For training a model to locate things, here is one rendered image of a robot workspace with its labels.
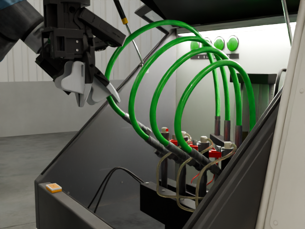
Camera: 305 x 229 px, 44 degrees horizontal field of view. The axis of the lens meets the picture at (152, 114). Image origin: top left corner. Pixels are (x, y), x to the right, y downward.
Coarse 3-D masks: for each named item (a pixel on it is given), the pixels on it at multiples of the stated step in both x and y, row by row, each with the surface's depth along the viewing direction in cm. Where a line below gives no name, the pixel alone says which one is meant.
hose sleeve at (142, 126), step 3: (126, 114) 97; (123, 117) 97; (126, 117) 97; (126, 120) 97; (129, 120) 98; (129, 123) 98; (138, 123) 99; (141, 126) 100; (144, 126) 101; (144, 129) 100; (144, 132) 101
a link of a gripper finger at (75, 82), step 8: (80, 64) 74; (72, 72) 73; (80, 72) 74; (64, 80) 73; (72, 80) 74; (80, 80) 74; (64, 88) 73; (72, 88) 74; (80, 88) 75; (88, 88) 75; (80, 96) 76; (80, 104) 77
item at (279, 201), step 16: (304, 0) 75; (304, 16) 75; (304, 32) 75; (304, 48) 74; (288, 64) 76; (304, 64) 73; (288, 80) 75; (304, 80) 72; (288, 96) 75; (304, 96) 72; (288, 112) 75; (304, 112) 71; (288, 128) 73; (304, 128) 71; (272, 144) 76; (288, 144) 73; (304, 144) 70; (272, 160) 75; (288, 160) 72; (304, 160) 70; (272, 176) 75; (288, 176) 72; (304, 176) 69; (272, 192) 75; (288, 192) 71; (304, 192) 69; (272, 208) 73; (288, 208) 71; (304, 208) 68; (256, 224) 76; (272, 224) 73; (288, 224) 70; (304, 224) 68
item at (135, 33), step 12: (156, 24) 99; (168, 24) 102; (180, 24) 103; (132, 36) 96; (120, 48) 94; (108, 72) 93; (216, 72) 113; (216, 84) 113; (108, 96) 94; (216, 96) 114; (216, 108) 115
